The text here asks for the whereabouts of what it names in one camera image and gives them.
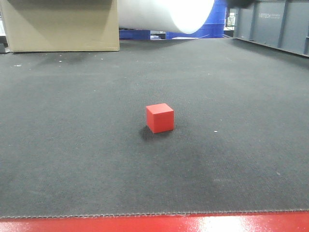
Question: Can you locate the red magnetic cube block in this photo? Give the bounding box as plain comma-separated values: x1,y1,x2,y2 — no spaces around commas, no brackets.
146,103,174,133

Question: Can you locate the dark grey fabric mat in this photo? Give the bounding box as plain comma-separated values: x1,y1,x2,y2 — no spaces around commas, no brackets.
0,39,309,218

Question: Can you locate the white foam roll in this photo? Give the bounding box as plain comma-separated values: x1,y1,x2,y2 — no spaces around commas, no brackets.
117,0,215,35

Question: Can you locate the blue plastic crate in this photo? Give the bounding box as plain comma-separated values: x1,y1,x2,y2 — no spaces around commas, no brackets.
119,0,228,40

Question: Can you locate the large cardboard box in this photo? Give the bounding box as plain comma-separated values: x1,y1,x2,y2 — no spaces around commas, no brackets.
0,0,120,53

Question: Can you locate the grey plastic crate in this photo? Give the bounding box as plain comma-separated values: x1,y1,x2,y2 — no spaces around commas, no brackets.
234,0,309,57

